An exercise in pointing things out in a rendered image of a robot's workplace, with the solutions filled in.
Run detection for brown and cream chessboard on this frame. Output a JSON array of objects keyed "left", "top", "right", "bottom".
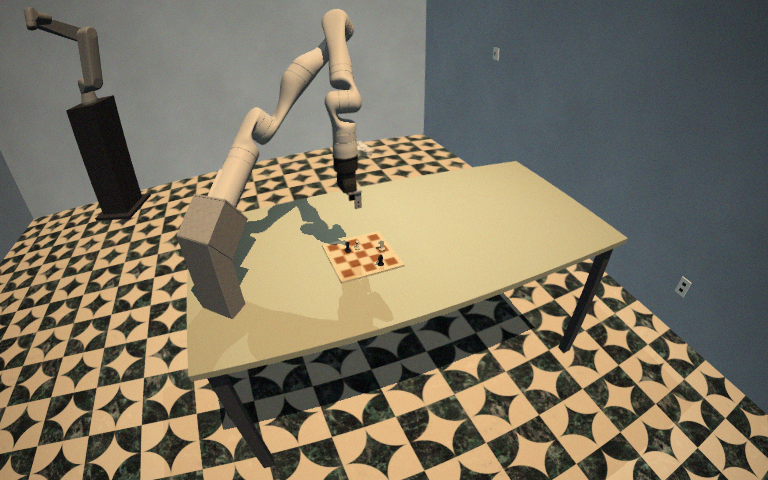
[{"left": 322, "top": 231, "right": 404, "bottom": 283}]

